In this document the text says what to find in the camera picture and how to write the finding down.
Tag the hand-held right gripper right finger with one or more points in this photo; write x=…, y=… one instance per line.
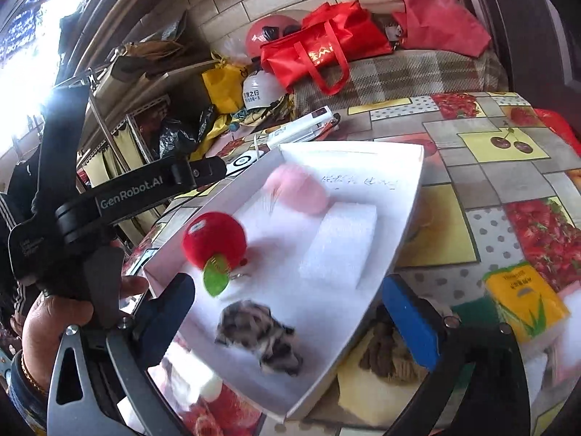
x=411, y=313

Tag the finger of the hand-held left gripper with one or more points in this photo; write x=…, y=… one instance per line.
x=204, y=171

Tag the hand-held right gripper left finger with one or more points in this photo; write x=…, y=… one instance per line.
x=168, y=313

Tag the white tray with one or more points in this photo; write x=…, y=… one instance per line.
x=317, y=318

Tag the yellow sponge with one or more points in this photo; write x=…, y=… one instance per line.
x=363, y=395

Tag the person's left hand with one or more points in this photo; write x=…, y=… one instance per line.
x=54, y=327

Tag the white round charger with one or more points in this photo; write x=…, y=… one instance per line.
x=243, y=162

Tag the black plastic bag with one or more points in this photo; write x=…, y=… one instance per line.
x=177, y=136

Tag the red apple plush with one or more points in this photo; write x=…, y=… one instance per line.
x=213, y=236

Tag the metal shelf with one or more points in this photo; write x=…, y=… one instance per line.
x=136, y=109

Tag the yellow bag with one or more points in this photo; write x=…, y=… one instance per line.
x=222, y=84

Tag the grey striped plush toy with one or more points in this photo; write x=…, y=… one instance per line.
x=258, y=331

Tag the pink plush ball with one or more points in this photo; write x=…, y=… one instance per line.
x=297, y=190

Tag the white foam block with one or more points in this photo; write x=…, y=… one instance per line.
x=340, y=245

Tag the white plastic bottle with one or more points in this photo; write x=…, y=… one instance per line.
x=261, y=91

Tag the white flat package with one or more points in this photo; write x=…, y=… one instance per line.
x=299, y=127

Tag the yellow orange juice box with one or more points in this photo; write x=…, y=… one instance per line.
x=522, y=299

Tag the brown paper bag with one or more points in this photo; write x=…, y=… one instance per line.
x=150, y=50

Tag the red helmet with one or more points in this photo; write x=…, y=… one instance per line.
x=263, y=36

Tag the person's black striped jacket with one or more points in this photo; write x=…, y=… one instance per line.
x=18, y=290

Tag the white foam sheet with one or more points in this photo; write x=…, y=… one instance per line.
x=563, y=354

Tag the shiny red tote bag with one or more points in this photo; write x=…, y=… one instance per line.
x=327, y=45

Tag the plaid sofa cover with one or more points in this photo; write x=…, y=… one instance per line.
x=408, y=77

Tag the red flat packet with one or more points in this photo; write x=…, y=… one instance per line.
x=560, y=127

